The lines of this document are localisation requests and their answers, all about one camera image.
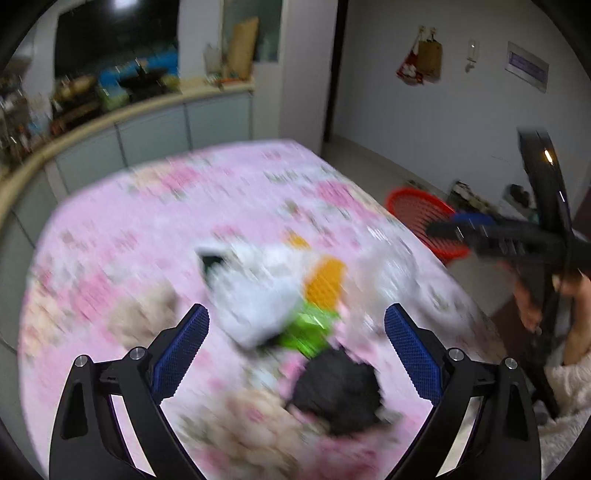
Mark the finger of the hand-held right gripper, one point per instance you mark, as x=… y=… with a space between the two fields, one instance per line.
x=448 y=231
x=468 y=218

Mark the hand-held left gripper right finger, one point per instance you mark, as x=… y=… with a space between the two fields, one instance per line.
x=413 y=355

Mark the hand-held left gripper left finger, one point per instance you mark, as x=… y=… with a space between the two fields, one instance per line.
x=182 y=355

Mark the red plastic basket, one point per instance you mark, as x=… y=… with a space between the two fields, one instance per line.
x=411 y=207

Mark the beige cloth item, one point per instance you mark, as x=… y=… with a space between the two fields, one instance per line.
x=143 y=314

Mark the black cloth item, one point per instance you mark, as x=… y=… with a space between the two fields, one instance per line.
x=337 y=392

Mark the white cloth item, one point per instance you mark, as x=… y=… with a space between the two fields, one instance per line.
x=258 y=300

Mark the green cloth item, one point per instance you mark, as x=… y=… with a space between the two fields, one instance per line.
x=307 y=330

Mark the orange cloth item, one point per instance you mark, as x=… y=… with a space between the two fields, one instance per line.
x=325 y=281

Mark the person's right forearm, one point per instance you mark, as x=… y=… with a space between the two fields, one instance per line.
x=577 y=318

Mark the person's right hand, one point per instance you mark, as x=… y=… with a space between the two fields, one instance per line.
x=528 y=302

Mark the shoes on floor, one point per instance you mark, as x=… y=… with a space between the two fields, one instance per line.
x=466 y=194

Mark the pink floral bedsheet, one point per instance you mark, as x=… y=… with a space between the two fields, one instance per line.
x=138 y=240

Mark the small orange scrap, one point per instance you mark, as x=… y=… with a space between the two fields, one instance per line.
x=298 y=241

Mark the hanging red white ornament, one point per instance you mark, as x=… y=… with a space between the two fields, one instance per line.
x=410 y=69

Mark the white fluffy garment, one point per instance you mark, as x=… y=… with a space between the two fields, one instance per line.
x=570 y=406

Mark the grey cabinet row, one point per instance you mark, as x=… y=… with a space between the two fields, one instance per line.
x=152 y=134

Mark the beige countertop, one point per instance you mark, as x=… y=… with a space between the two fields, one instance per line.
x=138 y=110

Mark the brown paper bag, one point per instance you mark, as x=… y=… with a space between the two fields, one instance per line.
x=242 y=46

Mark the metal kitchen rack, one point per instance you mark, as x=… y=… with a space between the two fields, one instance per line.
x=21 y=115

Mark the dark window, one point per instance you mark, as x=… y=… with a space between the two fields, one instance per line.
x=115 y=32

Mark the white wall intercom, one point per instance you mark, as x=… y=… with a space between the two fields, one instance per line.
x=471 y=55

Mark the wall panel box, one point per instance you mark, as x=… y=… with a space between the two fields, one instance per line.
x=526 y=64

